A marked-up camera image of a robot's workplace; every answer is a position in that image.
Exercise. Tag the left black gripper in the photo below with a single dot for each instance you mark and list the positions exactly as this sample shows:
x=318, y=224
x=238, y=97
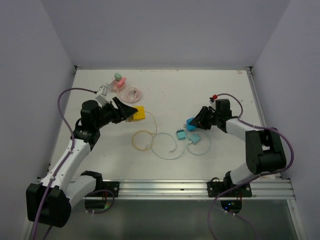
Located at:
x=124, y=112

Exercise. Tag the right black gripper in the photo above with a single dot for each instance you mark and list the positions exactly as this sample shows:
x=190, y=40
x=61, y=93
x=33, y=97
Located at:
x=199, y=120

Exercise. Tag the yellow cube socket adapter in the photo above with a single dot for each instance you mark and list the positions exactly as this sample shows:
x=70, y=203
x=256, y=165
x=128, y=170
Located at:
x=139, y=115

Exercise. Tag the blue power socket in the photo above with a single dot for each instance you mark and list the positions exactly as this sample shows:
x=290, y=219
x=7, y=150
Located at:
x=188, y=126

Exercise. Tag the light blue charger plug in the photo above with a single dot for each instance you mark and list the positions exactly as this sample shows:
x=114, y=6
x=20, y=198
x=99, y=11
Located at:
x=194, y=138

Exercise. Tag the teal charger plug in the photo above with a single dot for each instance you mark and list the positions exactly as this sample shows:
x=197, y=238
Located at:
x=181, y=134

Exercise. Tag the pink socket adapter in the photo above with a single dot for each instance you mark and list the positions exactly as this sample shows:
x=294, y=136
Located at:
x=117, y=85

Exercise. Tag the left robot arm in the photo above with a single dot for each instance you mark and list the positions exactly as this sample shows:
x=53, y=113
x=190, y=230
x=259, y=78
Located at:
x=50, y=202

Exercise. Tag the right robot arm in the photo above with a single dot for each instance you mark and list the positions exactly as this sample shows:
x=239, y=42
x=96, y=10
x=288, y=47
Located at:
x=264, y=151

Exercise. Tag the green plug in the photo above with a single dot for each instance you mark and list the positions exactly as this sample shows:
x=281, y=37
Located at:
x=118, y=76

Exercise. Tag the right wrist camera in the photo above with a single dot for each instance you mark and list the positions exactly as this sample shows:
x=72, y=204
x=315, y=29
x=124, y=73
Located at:
x=213, y=98

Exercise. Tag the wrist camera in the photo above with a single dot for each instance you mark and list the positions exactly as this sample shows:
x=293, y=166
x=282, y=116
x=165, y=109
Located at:
x=101, y=95
x=213, y=98

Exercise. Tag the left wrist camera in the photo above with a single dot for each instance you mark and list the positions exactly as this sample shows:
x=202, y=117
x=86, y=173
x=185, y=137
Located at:
x=101, y=95

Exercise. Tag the right black mount plate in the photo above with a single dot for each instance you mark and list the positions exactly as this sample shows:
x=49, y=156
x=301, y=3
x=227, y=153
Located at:
x=216, y=186

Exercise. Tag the black mount plate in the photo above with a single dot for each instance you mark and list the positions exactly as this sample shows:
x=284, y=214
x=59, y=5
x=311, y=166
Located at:
x=103, y=189
x=216, y=186

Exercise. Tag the left black mount plate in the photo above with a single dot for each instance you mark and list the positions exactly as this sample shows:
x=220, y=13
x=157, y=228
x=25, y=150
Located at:
x=103, y=189

